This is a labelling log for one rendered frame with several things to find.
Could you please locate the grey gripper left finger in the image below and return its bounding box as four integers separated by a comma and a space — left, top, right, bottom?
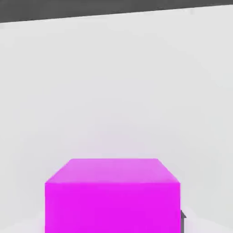
17, 213, 46, 233

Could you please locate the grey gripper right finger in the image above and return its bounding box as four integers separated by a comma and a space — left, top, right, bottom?
180, 209, 214, 233

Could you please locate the small magenta cube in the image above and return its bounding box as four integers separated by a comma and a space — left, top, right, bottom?
44, 158, 181, 233

